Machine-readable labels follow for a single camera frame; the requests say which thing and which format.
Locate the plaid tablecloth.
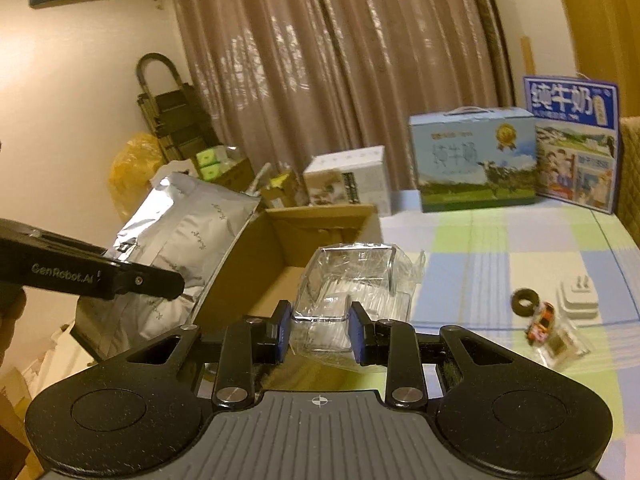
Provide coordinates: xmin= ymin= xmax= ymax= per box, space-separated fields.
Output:
xmin=379 ymin=194 xmax=640 ymax=480

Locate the stack of green boxes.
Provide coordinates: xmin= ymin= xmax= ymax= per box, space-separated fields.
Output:
xmin=195 ymin=145 xmax=227 ymax=181

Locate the brown curtain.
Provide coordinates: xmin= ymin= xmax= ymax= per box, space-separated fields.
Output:
xmin=169 ymin=0 xmax=517 ymax=193

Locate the white charger plug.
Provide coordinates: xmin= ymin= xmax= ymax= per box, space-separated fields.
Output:
xmin=557 ymin=275 xmax=600 ymax=322

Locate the small snack packet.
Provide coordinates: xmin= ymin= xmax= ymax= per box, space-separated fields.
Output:
xmin=524 ymin=302 xmax=589 ymax=367

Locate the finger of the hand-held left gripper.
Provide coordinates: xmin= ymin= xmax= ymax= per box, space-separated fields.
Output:
xmin=99 ymin=255 xmax=185 ymax=302
xmin=0 ymin=217 xmax=110 ymax=259

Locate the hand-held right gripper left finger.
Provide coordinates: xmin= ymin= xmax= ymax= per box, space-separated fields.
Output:
xmin=107 ymin=300 xmax=294 ymax=409

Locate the black folding cart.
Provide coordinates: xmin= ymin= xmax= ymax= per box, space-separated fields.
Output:
xmin=135 ymin=52 xmax=222 ymax=162

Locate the yellow curtain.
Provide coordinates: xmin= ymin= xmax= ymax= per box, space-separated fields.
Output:
xmin=549 ymin=0 xmax=640 ymax=122

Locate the silver foil bag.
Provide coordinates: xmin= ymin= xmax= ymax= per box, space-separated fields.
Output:
xmin=74 ymin=172 xmax=262 ymax=362

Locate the white cardboard box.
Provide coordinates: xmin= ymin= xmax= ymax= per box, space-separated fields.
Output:
xmin=303 ymin=145 xmax=392 ymax=217

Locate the light blue milk carton box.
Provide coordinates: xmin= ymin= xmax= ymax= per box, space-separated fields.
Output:
xmin=408 ymin=106 xmax=539 ymax=214

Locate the dark blue milk carton box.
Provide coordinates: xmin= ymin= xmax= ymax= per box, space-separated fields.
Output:
xmin=522 ymin=75 xmax=621 ymax=216

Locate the quilted chair cover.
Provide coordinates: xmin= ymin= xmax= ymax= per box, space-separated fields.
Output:
xmin=618 ymin=115 xmax=640 ymax=247

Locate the brown hair scrunchie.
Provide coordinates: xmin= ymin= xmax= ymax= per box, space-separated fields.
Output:
xmin=510 ymin=287 xmax=541 ymax=318

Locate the yellow plastic bag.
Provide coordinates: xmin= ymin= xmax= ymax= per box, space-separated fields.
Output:
xmin=108 ymin=132 xmax=167 ymax=222

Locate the clear plastic container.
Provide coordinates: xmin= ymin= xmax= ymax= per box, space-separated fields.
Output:
xmin=289 ymin=242 xmax=427 ymax=372

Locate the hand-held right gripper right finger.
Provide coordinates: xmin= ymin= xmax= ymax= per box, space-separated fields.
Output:
xmin=349 ymin=301 xmax=526 ymax=409

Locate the person's left hand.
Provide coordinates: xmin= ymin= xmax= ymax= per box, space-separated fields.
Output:
xmin=0 ymin=286 xmax=27 ymax=357

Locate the brown cardboard box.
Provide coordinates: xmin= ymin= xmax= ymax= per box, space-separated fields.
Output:
xmin=192 ymin=203 xmax=384 ymax=332

